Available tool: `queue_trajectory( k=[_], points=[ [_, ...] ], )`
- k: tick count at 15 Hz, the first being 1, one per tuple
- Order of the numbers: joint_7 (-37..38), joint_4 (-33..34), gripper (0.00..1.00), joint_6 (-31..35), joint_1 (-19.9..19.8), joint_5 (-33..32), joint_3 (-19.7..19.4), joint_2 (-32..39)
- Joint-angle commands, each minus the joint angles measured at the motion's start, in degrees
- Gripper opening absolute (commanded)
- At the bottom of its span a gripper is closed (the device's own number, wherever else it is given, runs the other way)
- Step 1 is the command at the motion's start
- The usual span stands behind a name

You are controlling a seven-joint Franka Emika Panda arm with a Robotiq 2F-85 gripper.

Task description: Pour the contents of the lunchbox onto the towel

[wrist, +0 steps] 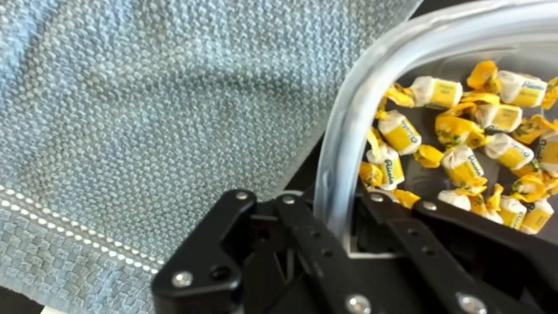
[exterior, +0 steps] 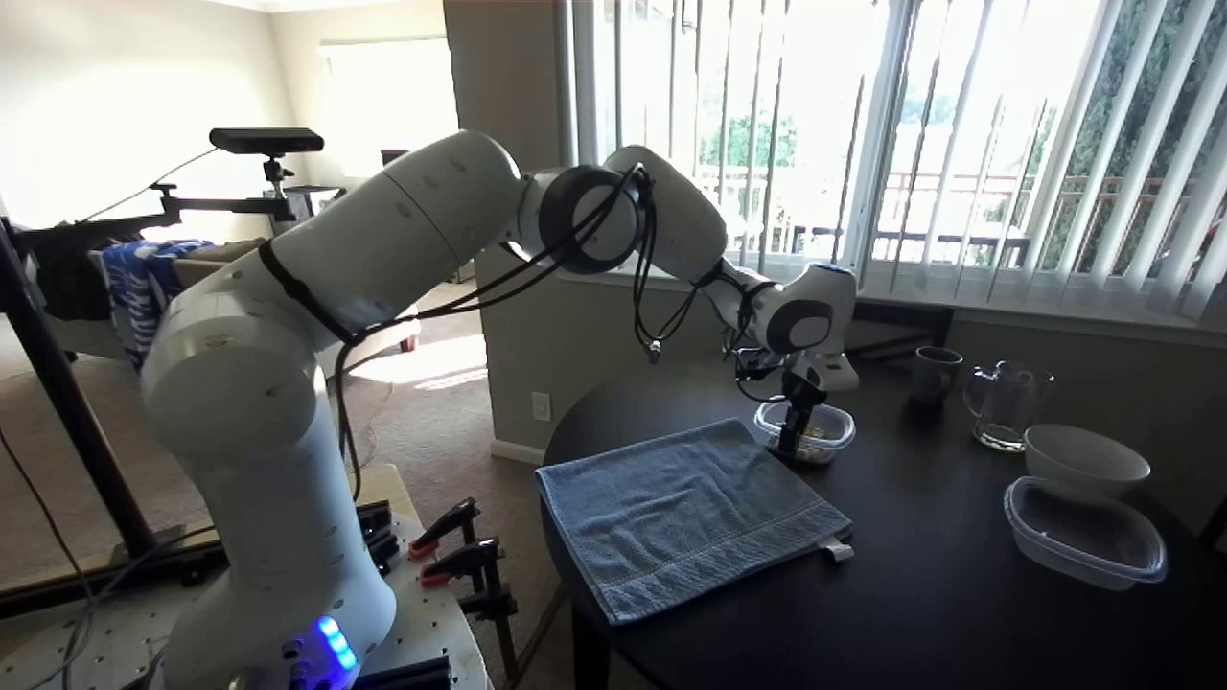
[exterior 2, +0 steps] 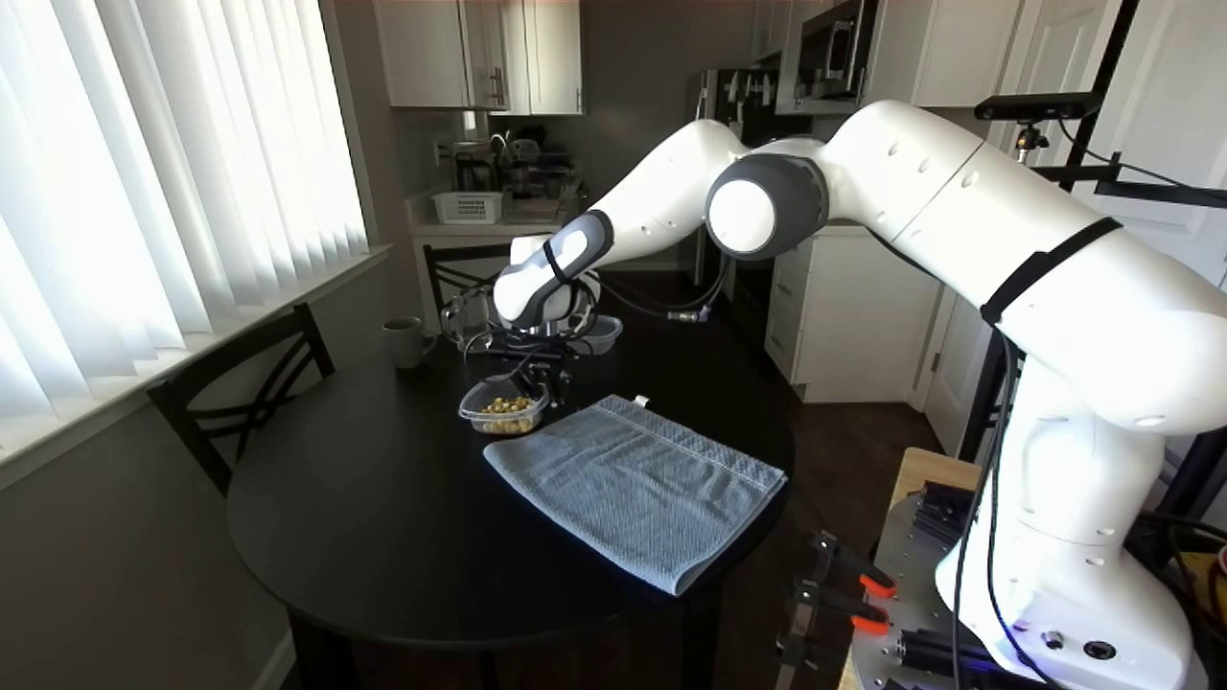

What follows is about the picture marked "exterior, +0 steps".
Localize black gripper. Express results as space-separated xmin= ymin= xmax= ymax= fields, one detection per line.
xmin=773 ymin=358 xmax=832 ymax=464

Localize robot base mounting platform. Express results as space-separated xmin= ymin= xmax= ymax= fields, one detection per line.
xmin=0 ymin=457 xmax=503 ymax=690

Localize light blue towel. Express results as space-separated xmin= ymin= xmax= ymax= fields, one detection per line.
xmin=533 ymin=418 xmax=857 ymax=629

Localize dark grey mug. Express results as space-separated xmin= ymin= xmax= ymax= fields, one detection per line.
xmin=907 ymin=343 xmax=971 ymax=409

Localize clear drinking glass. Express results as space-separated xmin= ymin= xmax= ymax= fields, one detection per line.
xmin=964 ymin=358 xmax=1058 ymax=457

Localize white bowl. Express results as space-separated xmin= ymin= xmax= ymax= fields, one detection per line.
xmin=1018 ymin=421 xmax=1153 ymax=505

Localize clear plastic container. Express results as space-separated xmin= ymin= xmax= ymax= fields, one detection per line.
xmin=999 ymin=475 xmax=1168 ymax=595

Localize white vertical window blinds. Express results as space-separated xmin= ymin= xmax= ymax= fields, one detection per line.
xmin=567 ymin=0 xmax=1227 ymax=321

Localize blue plastic bottle pack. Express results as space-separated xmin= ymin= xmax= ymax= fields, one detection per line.
xmin=91 ymin=234 xmax=213 ymax=372

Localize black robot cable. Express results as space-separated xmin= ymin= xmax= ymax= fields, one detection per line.
xmin=332 ymin=167 xmax=721 ymax=504

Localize black clamp with orange handle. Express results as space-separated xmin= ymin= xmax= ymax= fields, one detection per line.
xmin=416 ymin=535 xmax=524 ymax=688
xmin=408 ymin=495 xmax=483 ymax=564

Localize black camera on mount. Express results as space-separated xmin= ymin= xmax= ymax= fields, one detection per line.
xmin=206 ymin=123 xmax=331 ymax=163

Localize black metal stand frame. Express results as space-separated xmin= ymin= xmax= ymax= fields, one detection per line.
xmin=0 ymin=209 xmax=213 ymax=605

